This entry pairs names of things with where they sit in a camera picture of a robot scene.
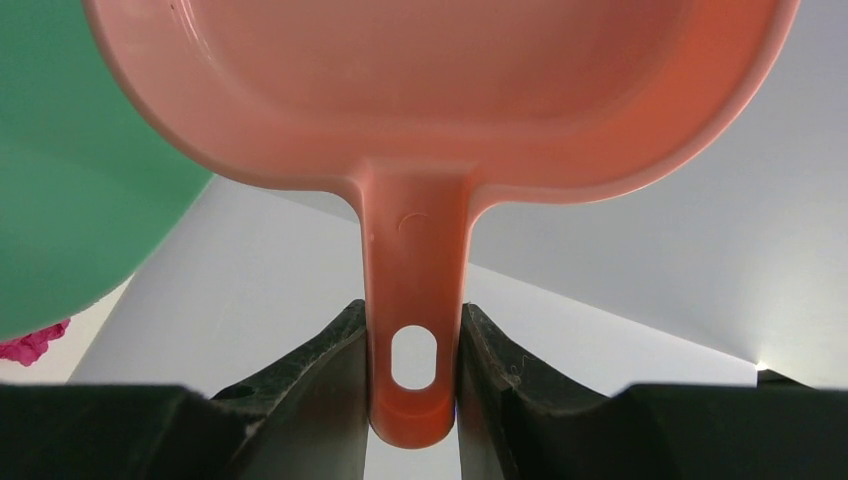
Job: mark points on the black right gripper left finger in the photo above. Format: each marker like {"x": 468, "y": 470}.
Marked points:
{"x": 304, "y": 416}

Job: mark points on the green plastic waste bin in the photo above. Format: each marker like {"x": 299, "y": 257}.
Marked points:
{"x": 88, "y": 189}

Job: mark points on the magenta paper scrap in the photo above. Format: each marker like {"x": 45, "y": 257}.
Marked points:
{"x": 28, "y": 349}

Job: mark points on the pink dustpan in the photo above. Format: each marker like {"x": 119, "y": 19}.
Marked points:
{"x": 422, "y": 115}

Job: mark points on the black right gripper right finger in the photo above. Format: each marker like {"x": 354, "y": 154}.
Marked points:
{"x": 519, "y": 418}

